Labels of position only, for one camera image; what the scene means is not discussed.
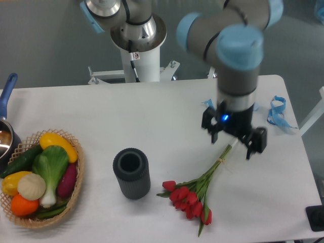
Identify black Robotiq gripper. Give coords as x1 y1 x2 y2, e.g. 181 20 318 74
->
201 102 267 160

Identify red tulip bouquet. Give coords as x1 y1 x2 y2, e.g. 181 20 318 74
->
157 139 238 236

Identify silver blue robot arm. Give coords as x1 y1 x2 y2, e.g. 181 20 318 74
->
80 1 284 156

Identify light blue round cap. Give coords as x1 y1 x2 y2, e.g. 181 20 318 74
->
253 102 259 111

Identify blue ribbon strip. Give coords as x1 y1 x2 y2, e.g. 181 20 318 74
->
267 95 298 129

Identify dark grey ribbed vase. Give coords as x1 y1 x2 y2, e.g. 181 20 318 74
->
113 148 151 200

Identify black device at edge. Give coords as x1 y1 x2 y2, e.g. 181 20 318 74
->
305 205 323 232

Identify purple sweet potato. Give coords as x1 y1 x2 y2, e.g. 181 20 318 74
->
57 164 77 198

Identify green bok choy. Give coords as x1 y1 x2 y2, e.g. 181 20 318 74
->
32 145 69 208

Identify woven wicker basket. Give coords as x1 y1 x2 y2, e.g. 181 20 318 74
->
1 129 85 229

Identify green bean pods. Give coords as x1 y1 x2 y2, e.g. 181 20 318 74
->
36 200 68 220

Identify cream garlic bulb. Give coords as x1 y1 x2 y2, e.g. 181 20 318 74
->
17 173 46 200

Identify dark green cucumber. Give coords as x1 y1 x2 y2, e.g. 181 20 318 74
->
1 144 43 179

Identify orange fruit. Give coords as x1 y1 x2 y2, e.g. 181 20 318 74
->
11 194 39 217

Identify yellow bell pepper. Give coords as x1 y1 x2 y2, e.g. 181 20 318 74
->
2 171 32 196

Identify white frame bar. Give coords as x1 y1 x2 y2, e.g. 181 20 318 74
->
299 87 323 136

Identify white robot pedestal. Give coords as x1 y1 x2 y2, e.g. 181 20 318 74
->
87 45 218 86

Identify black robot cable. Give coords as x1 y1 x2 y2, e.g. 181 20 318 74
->
127 39 141 83

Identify blue handled saucepan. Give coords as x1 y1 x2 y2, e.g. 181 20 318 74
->
1 73 21 173

